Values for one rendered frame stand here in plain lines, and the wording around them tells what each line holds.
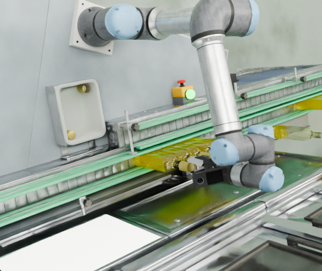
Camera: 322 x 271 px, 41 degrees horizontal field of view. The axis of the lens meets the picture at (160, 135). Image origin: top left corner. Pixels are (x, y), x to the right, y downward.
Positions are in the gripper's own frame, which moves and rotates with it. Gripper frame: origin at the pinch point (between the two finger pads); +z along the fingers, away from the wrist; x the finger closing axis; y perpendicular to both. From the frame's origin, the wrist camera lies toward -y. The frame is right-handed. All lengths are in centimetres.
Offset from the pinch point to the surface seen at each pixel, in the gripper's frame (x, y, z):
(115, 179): -2.6, -16.8, 22.3
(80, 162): 6.0, -26.0, 29.1
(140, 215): -12.1, -19.2, 6.5
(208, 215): -11.8, -7.5, -14.7
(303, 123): -14, 113, 29
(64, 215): -14, -33, 38
